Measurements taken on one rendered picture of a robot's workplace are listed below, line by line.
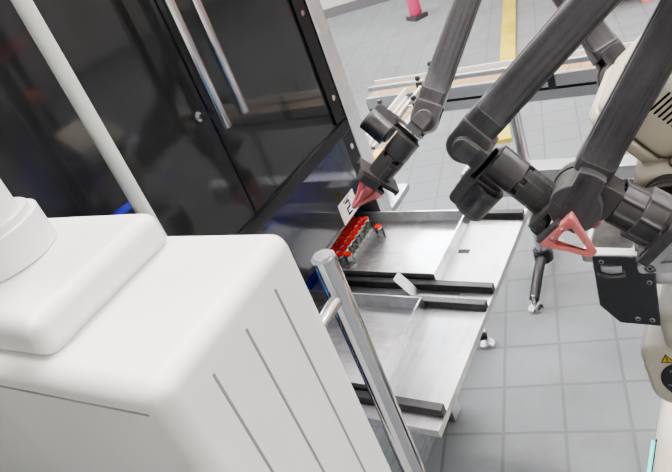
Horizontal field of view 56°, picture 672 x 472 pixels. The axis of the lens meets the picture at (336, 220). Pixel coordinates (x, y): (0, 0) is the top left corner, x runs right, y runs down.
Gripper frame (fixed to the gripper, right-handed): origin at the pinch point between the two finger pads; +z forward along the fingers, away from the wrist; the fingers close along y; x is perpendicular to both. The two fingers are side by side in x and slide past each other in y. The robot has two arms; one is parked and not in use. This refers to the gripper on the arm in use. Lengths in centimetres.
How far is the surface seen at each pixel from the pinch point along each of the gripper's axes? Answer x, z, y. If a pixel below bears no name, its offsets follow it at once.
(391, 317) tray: 13.3, 14.1, -18.8
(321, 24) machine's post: -34.8, -22.6, 21.8
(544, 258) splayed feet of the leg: -82, 12, -120
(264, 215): 4.9, 10.7, 17.2
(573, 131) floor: -200, -26, -170
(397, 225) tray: -23.8, 8.9, -24.9
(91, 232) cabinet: 72, -15, 51
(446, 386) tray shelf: 37.8, 7.7, -22.0
